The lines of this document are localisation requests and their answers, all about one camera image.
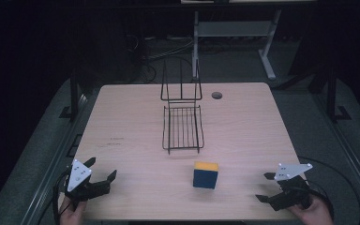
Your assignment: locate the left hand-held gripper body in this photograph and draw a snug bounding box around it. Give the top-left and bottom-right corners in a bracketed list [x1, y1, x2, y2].
[63, 158, 112, 204]

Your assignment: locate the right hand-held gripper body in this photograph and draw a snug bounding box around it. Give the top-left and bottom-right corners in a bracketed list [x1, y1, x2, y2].
[269, 162, 314, 212]

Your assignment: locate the blue and yellow cube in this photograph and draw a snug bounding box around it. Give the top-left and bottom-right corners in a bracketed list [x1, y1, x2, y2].
[192, 160, 219, 190]

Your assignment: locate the person's right hand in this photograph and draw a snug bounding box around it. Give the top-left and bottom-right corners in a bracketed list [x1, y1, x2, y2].
[288, 195, 334, 225]

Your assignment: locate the person's left hand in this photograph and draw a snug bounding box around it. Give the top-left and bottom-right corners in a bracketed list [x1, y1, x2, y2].
[58, 196, 88, 225]

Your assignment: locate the black metal stand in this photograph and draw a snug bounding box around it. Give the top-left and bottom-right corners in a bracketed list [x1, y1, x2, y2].
[59, 68, 83, 122]
[325, 66, 353, 124]

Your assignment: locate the aluminium frame rail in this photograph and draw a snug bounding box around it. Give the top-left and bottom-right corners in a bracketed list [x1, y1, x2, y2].
[20, 93, 90, 225]
[311, 92, 360, 217]

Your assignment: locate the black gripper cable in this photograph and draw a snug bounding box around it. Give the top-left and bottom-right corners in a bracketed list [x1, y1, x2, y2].
[52, 168, 71, 225]
[296, 155, 360, 225]

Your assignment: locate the black wire rack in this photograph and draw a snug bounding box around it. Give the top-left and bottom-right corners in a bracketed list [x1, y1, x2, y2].
[159, 58, 205, 156]

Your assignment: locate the bundle of floor cables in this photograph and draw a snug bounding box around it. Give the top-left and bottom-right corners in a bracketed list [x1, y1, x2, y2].
[127, 33, 199, 84]

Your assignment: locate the white metal desk frame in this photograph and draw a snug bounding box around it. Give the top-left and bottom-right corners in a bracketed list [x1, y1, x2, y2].
[191, 8, 282, 81]

